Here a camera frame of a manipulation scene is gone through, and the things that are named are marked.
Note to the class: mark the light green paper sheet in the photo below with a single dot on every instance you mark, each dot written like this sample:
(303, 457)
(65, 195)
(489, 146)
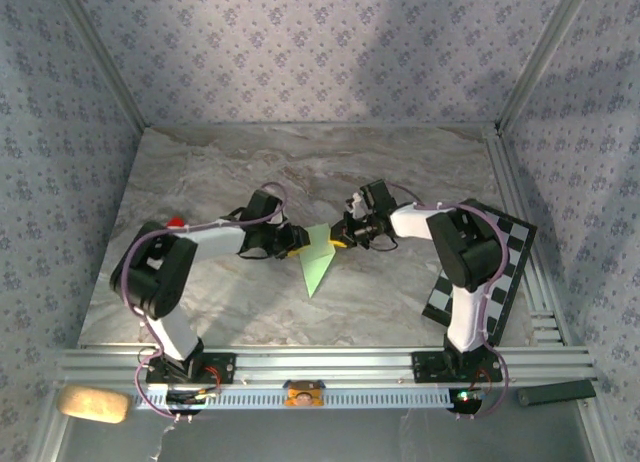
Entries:
(315, 262)

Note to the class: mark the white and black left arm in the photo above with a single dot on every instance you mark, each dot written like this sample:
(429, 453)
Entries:
(215, 239)

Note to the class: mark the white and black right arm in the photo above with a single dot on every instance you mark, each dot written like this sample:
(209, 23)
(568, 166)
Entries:
(410, 222)

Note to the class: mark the small red block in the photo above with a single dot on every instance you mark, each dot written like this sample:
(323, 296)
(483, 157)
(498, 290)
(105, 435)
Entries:
(175, 223)

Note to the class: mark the cartoon face sticker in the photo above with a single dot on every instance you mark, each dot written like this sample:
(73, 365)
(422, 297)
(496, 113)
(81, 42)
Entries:
(304, 394)

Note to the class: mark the black and white checkerboard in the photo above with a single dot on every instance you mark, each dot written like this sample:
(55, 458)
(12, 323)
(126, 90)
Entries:
(517, 242)

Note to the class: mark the small black circuit board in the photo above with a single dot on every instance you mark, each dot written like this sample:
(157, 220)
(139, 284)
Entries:
(467, 399)
(185, 397)

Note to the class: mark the beige sponge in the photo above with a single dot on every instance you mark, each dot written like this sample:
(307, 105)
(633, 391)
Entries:
(92, 404)

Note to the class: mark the black flat bar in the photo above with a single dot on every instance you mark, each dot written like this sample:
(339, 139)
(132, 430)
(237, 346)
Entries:
(555, 393)

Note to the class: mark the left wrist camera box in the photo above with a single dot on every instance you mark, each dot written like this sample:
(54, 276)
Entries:
(279, 219)

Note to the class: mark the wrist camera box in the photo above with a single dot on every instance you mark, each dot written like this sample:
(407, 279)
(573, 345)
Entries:
(354, 204)
(279, 219)

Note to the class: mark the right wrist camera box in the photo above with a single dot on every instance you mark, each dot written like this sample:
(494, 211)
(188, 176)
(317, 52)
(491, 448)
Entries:
(354, 204)

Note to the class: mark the aluminium front rail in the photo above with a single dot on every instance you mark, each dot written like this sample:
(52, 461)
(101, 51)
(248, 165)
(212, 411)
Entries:
(325, 364)

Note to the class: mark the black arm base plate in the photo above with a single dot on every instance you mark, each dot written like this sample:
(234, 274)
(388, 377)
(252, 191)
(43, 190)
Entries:
(425, 368)
(225, 368)

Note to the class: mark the aluminium side rail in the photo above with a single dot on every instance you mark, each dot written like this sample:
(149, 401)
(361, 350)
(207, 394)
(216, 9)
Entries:
(520, 222)

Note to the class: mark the aluminium frame post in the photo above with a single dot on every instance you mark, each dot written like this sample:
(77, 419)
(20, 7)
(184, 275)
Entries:
(545, 57)
(100, 57)

